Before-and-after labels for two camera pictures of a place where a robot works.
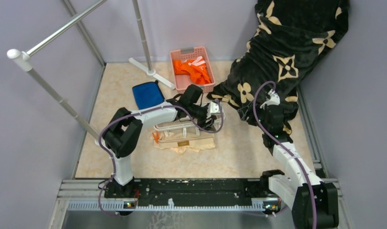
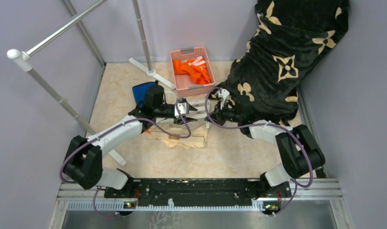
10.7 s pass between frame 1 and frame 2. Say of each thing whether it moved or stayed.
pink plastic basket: stayed
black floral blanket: stayed
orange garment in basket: stayed
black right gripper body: moved
